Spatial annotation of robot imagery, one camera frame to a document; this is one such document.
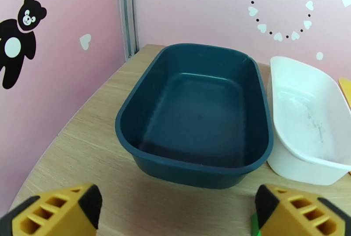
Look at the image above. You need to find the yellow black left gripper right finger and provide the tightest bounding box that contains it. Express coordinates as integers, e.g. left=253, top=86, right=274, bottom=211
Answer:
left=254, top=184, right=351, bottom=236

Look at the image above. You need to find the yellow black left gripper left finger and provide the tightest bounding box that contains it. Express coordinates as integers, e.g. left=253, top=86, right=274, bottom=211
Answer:
left=0, top=183, right=103, bottom=236

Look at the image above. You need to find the green lego brick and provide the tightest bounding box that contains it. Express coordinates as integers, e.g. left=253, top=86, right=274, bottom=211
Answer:
left=250, top=212, right=261, bottom=236

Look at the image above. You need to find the white plastic bin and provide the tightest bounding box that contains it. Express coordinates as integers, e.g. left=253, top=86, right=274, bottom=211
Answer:
left=266, top=56, right=351, bottom=186

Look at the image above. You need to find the yellow plastic bin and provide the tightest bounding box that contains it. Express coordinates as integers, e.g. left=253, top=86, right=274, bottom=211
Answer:
left=338, top=77, right=351, bottom=110

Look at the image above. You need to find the dark teal plastic bin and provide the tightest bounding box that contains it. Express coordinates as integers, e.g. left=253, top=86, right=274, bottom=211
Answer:
left=115, top=43, right=274, bottom=190

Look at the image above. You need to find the black teddy bear sticker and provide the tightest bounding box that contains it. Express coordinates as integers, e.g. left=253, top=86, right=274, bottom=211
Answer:
left=0, top=0, right=47, bottom=90

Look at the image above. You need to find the aluminium corner post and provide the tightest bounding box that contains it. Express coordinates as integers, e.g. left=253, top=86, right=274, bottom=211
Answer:
left=118, top=0, right=140, bottom=61

